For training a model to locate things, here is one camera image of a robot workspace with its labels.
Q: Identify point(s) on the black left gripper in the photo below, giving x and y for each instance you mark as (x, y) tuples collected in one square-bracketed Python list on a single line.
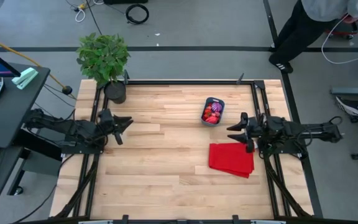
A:
[(106, 119)]

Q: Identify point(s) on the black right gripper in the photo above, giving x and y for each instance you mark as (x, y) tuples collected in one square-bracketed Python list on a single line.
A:
[(253, 130)]

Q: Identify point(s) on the small pink toy produce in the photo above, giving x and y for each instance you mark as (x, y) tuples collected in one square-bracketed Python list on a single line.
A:
[(217, 114)]

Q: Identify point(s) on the red toy tomato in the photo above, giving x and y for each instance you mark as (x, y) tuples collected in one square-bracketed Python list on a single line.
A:
[(212, 119)]

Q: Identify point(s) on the purple striped toy onion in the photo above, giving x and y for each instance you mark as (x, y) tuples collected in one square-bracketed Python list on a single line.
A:
[(216, 107)]

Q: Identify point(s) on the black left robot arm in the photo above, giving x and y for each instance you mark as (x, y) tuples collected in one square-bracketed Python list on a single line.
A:
[(73, 127)]

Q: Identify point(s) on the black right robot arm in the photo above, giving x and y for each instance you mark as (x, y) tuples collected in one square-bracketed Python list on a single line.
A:
[(291, 130)]

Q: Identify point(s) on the blue plastic tupperware container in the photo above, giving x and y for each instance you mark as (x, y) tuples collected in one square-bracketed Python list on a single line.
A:
[(210, 124)]

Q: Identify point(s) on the red folded cloth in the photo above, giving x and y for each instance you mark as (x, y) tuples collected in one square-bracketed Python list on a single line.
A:
[(228, 158)]

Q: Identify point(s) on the yellow pole with black foot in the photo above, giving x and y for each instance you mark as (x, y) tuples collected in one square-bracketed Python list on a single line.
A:
[(67, 90)]

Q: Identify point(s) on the green potted plant black pot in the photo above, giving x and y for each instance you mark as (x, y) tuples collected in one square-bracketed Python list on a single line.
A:
[(102, 59)]

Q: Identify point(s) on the grey desk support leg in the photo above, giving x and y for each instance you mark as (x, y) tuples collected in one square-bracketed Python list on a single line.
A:
[(42, 165)]

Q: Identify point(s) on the mint green stapler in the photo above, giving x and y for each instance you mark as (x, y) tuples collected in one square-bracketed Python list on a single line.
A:
[(25, 77)]

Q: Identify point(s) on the black desk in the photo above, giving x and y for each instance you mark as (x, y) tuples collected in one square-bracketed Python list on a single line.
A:
[(3, 168), (14, 118)]

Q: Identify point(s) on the grey chair base bar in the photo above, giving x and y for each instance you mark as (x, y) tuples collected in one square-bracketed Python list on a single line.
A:
[(346, 91)]

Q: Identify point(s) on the black flat box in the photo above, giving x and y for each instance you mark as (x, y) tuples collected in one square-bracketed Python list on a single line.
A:
[(126, 1)]

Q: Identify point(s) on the red and black cart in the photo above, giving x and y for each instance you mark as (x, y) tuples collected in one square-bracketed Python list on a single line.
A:
[(342, 31)]

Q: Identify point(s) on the silver aluminium bracket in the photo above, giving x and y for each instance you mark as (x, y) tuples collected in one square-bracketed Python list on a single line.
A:
[(267, 222)]

